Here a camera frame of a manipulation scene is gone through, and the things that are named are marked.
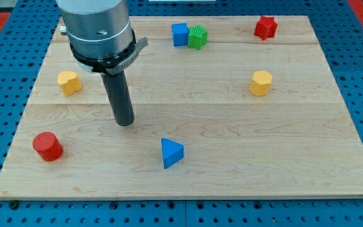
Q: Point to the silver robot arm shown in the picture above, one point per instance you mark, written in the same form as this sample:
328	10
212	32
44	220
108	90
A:
99	31

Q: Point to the blue cube block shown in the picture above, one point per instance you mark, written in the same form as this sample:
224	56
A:
180	33

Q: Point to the blue triangle block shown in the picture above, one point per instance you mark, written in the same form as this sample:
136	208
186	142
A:
172	152

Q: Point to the wooden board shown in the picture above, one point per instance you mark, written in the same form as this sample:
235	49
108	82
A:
296	142

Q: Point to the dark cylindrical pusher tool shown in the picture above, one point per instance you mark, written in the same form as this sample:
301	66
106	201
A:
119	98

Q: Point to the green star block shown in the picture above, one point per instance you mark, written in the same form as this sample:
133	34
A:
197	37

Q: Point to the yellow hexagon block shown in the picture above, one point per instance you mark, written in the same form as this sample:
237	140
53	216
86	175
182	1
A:
260	83

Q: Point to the yellow heart block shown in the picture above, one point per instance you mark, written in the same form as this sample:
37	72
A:
69	82

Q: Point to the red star block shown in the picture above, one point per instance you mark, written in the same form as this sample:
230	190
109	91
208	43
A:
266	27

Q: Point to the red cylinder block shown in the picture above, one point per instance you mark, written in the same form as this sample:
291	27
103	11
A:
47	145

